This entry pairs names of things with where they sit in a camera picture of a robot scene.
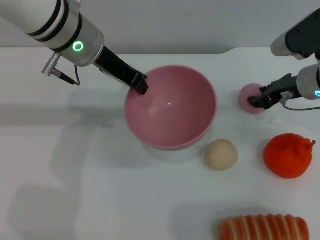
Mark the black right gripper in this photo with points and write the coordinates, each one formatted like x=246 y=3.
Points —
x=282 y=88

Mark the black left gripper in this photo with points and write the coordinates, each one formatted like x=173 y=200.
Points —
x=115 y=65

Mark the pink toy peach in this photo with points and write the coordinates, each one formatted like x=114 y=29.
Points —
x=246 y=93

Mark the pink plastic bowl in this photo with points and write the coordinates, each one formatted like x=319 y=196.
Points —
x=172 y=112

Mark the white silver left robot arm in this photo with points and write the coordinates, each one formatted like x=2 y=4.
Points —
x=50 y=22

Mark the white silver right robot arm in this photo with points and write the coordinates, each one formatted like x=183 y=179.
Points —
x=310 y=83

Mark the red-orange toy fruit with stem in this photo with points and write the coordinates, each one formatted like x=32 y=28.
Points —
x=285 y=157

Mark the beige round toy bun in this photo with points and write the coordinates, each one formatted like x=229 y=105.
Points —
x=221 y=155

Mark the orange white-striped toy salmon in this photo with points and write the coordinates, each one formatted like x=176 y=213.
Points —
x=262 y=228

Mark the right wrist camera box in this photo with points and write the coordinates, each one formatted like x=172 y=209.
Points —
x=300 y=40

